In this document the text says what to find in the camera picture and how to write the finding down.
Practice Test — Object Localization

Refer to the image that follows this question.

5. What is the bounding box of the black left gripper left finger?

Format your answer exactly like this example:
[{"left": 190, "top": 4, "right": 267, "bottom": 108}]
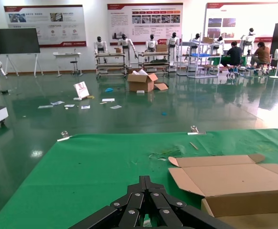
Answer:
[{"left": 68, "top": 176, "right": 146, "bottom": 229}]

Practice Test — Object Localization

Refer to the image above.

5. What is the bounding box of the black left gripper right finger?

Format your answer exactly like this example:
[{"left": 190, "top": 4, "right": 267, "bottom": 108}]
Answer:
[{"left": 145, "top": 176, "right": 237, "bottom": 229}]

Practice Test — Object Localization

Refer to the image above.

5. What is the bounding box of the open brown cardboard box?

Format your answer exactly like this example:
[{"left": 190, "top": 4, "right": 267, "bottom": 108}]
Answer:
[{"left": 168, "top": 154, "right": 278, "bottom": 229}]

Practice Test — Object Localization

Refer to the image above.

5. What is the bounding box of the large cardboard box with flaps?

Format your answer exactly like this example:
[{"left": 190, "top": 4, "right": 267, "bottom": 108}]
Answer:
[{"left": 126, "top": 69, "right": 159, "bottom": 93}]

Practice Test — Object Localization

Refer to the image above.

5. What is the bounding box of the green table cloth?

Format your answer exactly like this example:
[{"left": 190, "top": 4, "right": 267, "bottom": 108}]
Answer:
[{"left": 0, "top": 128, "right": 278, "bottom": 229}]

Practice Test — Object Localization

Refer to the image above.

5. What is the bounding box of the silver metal binder clip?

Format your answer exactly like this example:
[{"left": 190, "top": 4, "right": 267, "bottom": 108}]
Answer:
[
  {"left": 187, "top": 125, "right": 206, "bottom": 136},
  {"left": 57, "top": 130, "right": 73, "bottom": 142}
]

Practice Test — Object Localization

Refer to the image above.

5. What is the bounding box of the white paper bag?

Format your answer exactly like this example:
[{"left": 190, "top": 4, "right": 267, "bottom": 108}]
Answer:
[{"left": 73, "top": 81, "right": 91, "bottom": 101}]

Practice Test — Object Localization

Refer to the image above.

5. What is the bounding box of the flat cardboard piece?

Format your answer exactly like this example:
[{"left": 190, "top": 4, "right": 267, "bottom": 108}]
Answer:
[{"left": 153, "top": 82, "right": 169, "bottom": 91}]

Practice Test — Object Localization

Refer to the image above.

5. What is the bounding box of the black round stool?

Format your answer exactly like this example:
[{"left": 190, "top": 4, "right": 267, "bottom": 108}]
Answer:
[{"left": 70, "top": 60, "right": 84, "bottom": 77}]

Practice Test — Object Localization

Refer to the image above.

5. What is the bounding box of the metal workbench cart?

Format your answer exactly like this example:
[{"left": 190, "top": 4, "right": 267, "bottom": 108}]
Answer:
[
  {"left": 137, "top": 51, "right": 171, "bottom": 74},
  {"left": 95, "top": 52, "right": 128, "bottom": 79}
]

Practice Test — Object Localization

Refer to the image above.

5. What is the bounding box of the white narrow table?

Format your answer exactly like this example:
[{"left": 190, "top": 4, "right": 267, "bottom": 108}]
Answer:
[{"left": 53, "top": 52, "right": 83, "bottom": 78}]

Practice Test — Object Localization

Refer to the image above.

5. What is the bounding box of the white humanoid robot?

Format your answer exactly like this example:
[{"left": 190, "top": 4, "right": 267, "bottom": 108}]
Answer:
[
  {"left": 189, "top": 33, "right": 202, "bottom": 55},
  {"left": 117, "top": 34, "right": 139, "bottom": 68},
  {"left": 166, "top": 32, "right": 180, "bottom": 73},
  {"left": 93, "top": 36, "right": 109, "bottom": 64},
  {"left": 239, "top": 28, "right": 257, "bottom": 56},
  {"left": 145, "top": 34, "right": 158, "bottom": 52},
  {"left": 212, "top": 36, "right": 225, "bottom": 56}
]

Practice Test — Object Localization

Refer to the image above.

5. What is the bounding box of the seated person in black shirt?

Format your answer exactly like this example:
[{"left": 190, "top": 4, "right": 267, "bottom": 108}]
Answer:
[{"left": 221, "top": 40, "right": 244, "bottom": 73}]

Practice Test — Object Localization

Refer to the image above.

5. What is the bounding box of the white metal shelf rack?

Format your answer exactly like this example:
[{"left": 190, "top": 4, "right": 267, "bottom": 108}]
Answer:
[{"left": 176, "top": 35, "right": 220, "bottom": 79}]

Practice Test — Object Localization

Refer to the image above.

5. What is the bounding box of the seated person in brown shirt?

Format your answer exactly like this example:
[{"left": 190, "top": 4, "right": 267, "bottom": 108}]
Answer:
[{"left": 249, "top": 42, "right": 273, "bottom": 75}]

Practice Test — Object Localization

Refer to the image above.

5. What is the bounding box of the red white process poster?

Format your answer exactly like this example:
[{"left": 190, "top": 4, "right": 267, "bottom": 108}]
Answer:
[{"left": 107, "top": 2, "right": 184, "bottom": 46}]

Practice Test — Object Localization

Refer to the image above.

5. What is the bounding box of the black screen on stand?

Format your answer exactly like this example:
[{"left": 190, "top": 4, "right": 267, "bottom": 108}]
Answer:
[{"left": 0, "top": 28, "right": 44, "bottom": 77}]

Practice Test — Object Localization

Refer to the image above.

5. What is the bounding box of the red white info poster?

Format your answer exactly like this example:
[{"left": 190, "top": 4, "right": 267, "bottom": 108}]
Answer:
[{"left": 3, "top": 4, "right": 87, "bottom": 48}]

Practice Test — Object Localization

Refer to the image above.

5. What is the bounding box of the white poster with photos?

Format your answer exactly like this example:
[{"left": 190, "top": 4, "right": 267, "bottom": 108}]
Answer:
[{"left": 204, "top": 2, "right": 278, "bottom": 43}]

